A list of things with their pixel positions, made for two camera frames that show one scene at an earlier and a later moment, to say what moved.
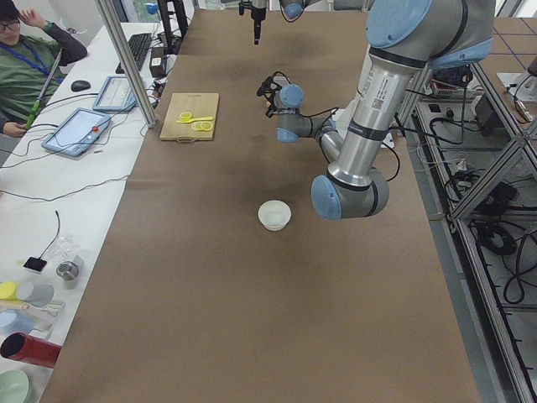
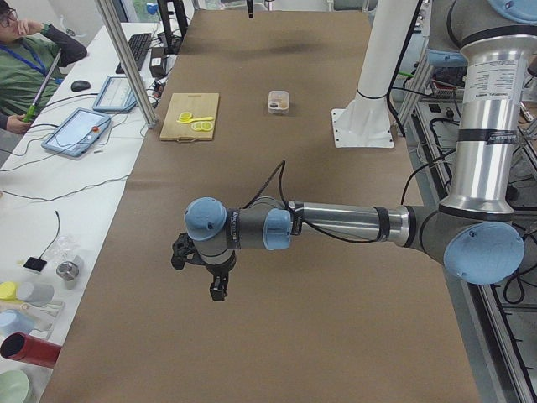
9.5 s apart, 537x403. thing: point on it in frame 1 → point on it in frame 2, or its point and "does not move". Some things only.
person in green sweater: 33,56 does not move
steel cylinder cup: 68,270 does not move
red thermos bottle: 20,346 does not move
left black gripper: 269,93 → 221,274
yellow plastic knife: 200,118 does not move
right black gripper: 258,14 → 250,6
